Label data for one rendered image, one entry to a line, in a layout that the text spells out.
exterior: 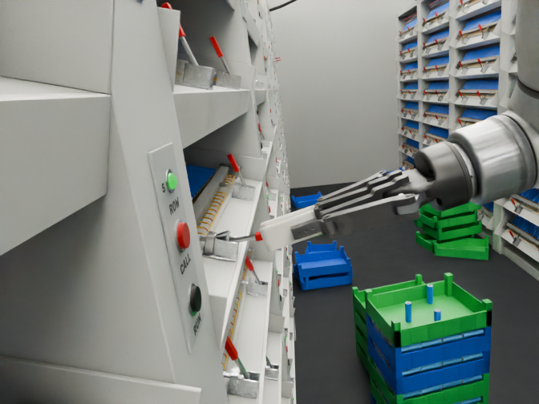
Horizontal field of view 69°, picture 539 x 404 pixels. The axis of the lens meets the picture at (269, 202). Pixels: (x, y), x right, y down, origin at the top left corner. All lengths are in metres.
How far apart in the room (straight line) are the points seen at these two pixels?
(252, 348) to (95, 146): 0.53
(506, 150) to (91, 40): 0.39
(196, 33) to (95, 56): 0.72
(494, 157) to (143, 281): 0.37
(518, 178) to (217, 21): 0.64
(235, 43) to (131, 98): 0.69
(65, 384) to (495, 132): 0.43
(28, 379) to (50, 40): 0.17
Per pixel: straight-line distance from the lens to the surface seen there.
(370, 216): 0.43
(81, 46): 0.19
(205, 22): 0.90
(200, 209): 0.57
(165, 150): 0.23
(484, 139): 0.47
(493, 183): 0.47
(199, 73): 0.45
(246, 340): 0.68
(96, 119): 0.18
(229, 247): 0.48
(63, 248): 0.21
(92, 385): 0.25
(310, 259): 2.47
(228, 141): 0.89
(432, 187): 0.45
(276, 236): 0.46
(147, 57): 0.24
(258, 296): 0.80
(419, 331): 1.22
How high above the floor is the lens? 1.13
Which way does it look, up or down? 16 degrees down
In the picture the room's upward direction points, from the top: 7 degrees counter-clockwise
